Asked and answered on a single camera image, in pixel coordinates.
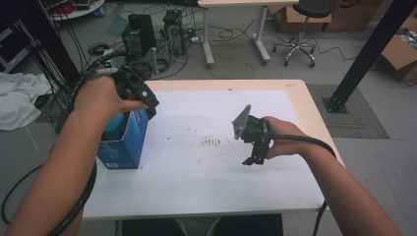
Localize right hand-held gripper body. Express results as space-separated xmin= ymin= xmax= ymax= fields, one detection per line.
xmin=231 ymin=103 xmax=273 ymax=148

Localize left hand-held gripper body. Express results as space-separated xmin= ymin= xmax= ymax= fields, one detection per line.
xmin=109 ymin=47 xmax=161 ymax=111

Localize light blue rounded object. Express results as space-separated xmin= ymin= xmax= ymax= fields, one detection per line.
xmin=103 ymin=112 xmax=126 ymax=142

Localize blue cardboard box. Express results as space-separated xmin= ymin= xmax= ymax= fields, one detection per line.
xmin=96 ymin=109 xmax=150 ymax=170

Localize person's right hand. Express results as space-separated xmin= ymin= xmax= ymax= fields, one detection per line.
xmin=262 ymin=115 xmax=311 ymax=161

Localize person's left hand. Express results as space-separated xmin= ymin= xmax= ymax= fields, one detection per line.
xmin=73 ymin=76 xmax=150 ymax=134

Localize person's legs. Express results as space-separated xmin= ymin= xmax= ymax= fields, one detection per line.
xmin=121 ymin=213 xmax=285 ymax=236

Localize slim black computer tower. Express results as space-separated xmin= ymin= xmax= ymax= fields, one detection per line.
xmin=162 ymin=9 xmax=187 ymax=56

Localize white-legged desk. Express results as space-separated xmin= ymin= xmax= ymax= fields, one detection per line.
xmin=197 ymin=0 xmax=300 ymax=69

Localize round white table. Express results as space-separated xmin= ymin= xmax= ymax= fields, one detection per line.
xmin=38 ymin=0 xmax=106 ymax=22

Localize grey floor mat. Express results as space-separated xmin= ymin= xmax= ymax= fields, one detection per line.
xmin=306 ymin=83 xmax=391 ymax=140

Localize black equipment rack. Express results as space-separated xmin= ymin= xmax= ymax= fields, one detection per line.
xmin=0 ymin=0 xmax=81 ymax=87

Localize white cloth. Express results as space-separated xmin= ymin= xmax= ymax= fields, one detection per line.
xmin=0 ymin=71 xmax=52 ymax=132

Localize black swivel stool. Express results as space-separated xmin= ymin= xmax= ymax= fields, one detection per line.
xmin=272 ymin=0 xmax=334 ymax=69

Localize open cardboard box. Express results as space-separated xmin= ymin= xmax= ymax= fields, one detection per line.
xmin=381 ymin=16 xmax=417 ymax=84

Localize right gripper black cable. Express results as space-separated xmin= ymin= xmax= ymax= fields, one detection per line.
xmin=268 ymin=132 xmax=337 ymax=236

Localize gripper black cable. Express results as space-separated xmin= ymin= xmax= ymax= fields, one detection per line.
xmin=268 ymin=132 xmax=337 ymax=236
xmin=48 ymin=51 xmax=131 ymax=236

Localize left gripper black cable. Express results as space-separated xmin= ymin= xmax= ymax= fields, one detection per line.
xmin=48 ymin=51 xmax=131 ymax=236

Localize black metal post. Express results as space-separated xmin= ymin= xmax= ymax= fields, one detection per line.
xmin=322 ymin=0 xmax=417 ymax=114

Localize thin black floor cable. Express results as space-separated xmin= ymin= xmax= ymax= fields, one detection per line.
xmin=0 ymin=162 xmax=45 ymax=225

